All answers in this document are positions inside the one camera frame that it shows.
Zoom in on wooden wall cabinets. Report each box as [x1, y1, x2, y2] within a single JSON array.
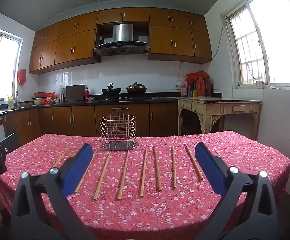
[[29, 7, 213, 75]]

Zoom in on large barred window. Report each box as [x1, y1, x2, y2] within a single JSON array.
[[220, 0, 290, 90]]

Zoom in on white plastic bag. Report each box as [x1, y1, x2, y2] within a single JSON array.
[[55, 85, 66, 98]]

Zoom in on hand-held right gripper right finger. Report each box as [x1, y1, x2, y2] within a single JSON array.
[[194, 142, 279, 240]]

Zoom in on red bag over thermoses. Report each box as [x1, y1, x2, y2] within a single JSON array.
[[186, 71, 209, 83]]

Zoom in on pot with metal lid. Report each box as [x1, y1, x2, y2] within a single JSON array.
[[126, 82, 147, 96]]

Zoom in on white wall cable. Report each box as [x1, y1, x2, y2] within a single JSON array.
[[177, 22, 225, 85]]

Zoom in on dark wooden cutting board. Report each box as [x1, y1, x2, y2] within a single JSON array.
[[65, 84, 86, 102]]

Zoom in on black stone countertop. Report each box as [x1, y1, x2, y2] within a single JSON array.
[[0, 92, 222, 124]]

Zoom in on wooden base cabinets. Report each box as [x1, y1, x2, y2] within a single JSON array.
[[3, 102, 179, 147]]

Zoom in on dark red thermos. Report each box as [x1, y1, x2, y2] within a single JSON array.
[[204, 77, 213, 97]]

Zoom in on black wok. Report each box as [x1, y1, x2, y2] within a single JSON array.
[[101, 82, 122, 98]]

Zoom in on cream wooden side table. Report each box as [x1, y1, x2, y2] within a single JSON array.
[[177, 97, 262, 140]]

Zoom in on metal wire utensil holder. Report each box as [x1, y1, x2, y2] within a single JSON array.
[[99, 107, 137, 151]]

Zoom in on crumpled red plastic bag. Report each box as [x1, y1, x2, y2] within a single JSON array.
[[42, 92, 56, 105]]

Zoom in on row of wooden chopsticks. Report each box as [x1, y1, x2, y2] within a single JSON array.
[[52, 144, 204, 202]]

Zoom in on red floral tablecloth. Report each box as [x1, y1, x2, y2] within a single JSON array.
[[0, 130, 290, 240]]

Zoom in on orange-red thermos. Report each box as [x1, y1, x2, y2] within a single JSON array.
[[197, 76, 205, 97]]

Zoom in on small sliding window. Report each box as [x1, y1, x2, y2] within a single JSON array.
[[0, 25, 24, 102]]

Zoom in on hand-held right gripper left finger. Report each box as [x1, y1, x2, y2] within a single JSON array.
[[11, 143, 96, 240]]

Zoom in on steel range hood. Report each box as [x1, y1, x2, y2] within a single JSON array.
[[93, 24, 151, 57]]

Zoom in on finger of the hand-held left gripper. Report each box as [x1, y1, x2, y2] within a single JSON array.
[[0, 132, 15, 154]]

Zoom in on black gas stove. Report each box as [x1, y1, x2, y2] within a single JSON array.
[[98, 95, 150, 102]]

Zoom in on hanging red plastic bag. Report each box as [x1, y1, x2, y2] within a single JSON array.
[[17, 69, 26, 86]]

